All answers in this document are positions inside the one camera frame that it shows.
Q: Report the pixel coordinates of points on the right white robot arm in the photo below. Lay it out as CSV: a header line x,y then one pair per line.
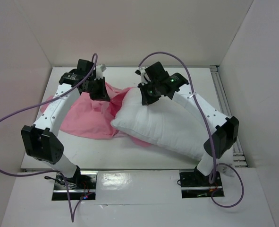
x,y
222,130

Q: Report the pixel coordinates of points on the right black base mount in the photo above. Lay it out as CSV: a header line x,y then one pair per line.
x,y
195,186

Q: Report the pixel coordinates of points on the aluminium frame rail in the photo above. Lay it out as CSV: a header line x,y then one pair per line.
x,y
238,155

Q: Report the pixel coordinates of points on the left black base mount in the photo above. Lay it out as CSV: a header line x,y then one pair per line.
x,y
85,190

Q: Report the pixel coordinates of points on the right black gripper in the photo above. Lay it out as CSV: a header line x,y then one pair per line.
x,y
146,93

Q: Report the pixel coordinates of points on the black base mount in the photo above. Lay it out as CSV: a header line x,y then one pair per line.
x,y
85,190
195,186

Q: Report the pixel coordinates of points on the pink pillowcase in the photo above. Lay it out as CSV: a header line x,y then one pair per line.
x,y
92,119

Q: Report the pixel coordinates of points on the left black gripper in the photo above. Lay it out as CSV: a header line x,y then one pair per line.
x,y
102,95

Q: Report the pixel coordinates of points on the white pillow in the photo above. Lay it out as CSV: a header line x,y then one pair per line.
x,y
164,123

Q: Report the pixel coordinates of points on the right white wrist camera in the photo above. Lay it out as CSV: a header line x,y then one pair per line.
x,y
144,77

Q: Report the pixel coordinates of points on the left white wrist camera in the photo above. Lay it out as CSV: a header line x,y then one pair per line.
x,y
99,71

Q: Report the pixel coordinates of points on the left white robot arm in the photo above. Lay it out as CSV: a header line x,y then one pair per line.
x,y
41,139

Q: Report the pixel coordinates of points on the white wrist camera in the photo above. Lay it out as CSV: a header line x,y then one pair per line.
x,y
144,77
99,71

